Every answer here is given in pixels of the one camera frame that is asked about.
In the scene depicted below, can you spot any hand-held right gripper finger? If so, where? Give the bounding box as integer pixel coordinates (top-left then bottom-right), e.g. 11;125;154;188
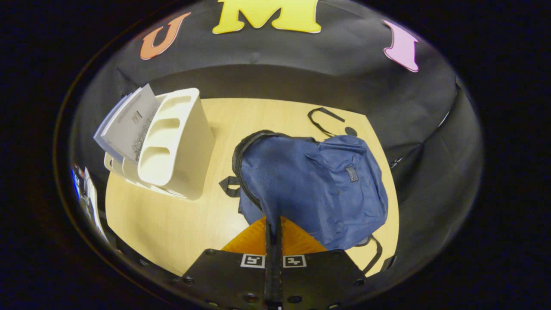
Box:
275;217;371;310
181;217;274;310

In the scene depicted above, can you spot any blue schoolbag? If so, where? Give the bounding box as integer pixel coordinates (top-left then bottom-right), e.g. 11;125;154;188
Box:
219;108;396;276

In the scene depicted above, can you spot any white bookshelf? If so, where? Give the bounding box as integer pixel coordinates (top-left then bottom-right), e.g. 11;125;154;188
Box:
103;88;216;201

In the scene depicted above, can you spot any white book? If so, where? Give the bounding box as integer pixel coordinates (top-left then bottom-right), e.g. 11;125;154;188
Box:
101;84;160;163
93;93;130;151

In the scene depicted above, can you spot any white device with cables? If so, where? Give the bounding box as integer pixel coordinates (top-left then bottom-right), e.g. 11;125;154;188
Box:
84;168;109;242

